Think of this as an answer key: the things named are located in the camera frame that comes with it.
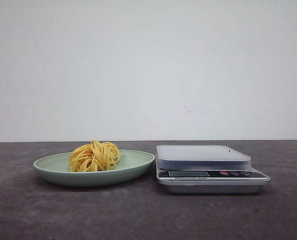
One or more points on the yellow vermicelli noodle bundle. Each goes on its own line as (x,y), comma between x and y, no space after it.
(94,157)

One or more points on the silver digital kitchen scale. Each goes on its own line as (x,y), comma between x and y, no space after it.
(207,169)

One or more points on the light green round plate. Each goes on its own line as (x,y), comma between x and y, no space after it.
(132,164)

